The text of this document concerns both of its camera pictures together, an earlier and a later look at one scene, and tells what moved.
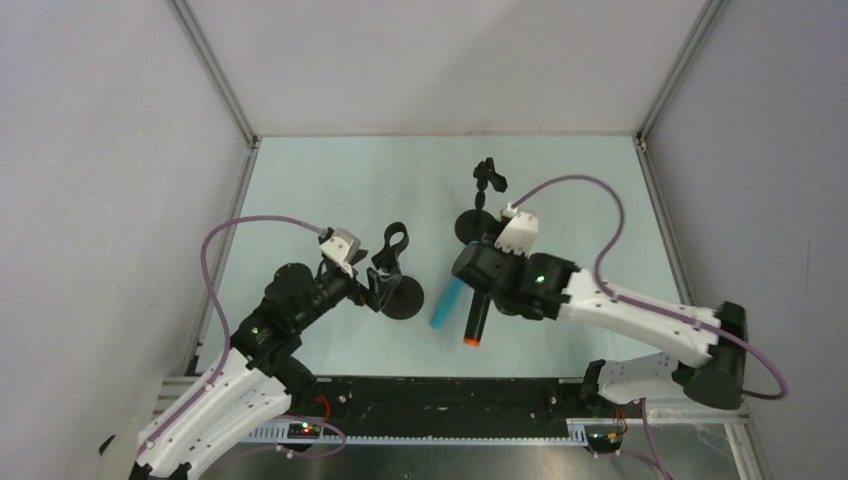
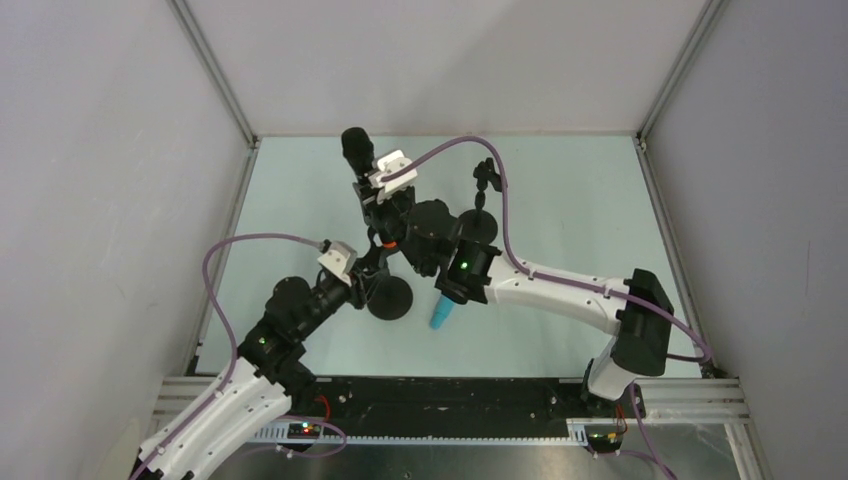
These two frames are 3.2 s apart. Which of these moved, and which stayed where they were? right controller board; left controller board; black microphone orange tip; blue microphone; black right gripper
Moved: black microphone orange tip; black right gripper
Stayed: right controller board; blue microphone; left controller board
